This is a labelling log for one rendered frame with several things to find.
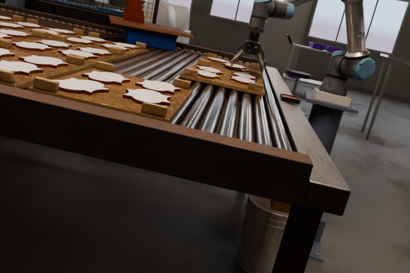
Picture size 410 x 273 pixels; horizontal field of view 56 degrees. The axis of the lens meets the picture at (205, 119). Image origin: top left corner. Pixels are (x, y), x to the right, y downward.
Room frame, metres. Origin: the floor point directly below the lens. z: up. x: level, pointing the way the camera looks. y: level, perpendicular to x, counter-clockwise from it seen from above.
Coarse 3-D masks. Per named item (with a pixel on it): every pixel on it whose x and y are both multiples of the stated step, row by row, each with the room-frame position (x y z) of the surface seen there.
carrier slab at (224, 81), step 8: (224, 72) 1.86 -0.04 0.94; (232, 72) 1.92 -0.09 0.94; (200, 80) 1.54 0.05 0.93; (208, 80) 1.53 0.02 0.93; (216, 80) 1.56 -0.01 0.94; (224, 80) 1.60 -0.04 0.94; (232, 80) 1.65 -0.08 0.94; (256, 80) 1.80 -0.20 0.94; (232, 88) 1.53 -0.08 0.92; (240, 88) 1.52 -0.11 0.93
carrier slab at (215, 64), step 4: (212, 64) 2.07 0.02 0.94; (216, 64) 2.10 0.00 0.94; (220, 64) 2.14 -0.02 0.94; (236, 64) 2.31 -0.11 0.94; (220, 68) 1.96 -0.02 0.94; (224, 68) 1.99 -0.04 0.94; (248, 68) 2.22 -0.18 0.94; (252, 68) 2.26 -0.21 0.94; (256, 68) 2.31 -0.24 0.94; (236, 72) 1.95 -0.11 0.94; (240, 72) 1.99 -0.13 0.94; (244, 72) 2.02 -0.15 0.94; (248, 72) 2.06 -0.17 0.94
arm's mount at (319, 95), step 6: (318, 90) 2.10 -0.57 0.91; (318, 96) 2.05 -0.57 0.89; (324, 96) 2.04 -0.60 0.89; (330, 96) 2.04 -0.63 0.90; (336, 96) 2.03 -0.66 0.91; (342, 96) 2.05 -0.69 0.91; (330, 102) 2.04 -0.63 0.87; (336, 102) 2.03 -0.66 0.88; (342, 102) 2.03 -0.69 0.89; (348, 102) 2.02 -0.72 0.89
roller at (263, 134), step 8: (256, 96) 1.50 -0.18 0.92; (256, 104) 1.36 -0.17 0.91; (256, 112) 1.24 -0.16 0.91; (264, 112) 1.24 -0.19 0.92; (256, 120) 1.14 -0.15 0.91; (264, 120) 1.12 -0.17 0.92; (256, 128) 1.06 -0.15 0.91; (264, 128) 1.03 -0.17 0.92; (256, 136) 0.98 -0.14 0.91; (264, 136) 0.94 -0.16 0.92; (264, 144) 0.88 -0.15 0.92
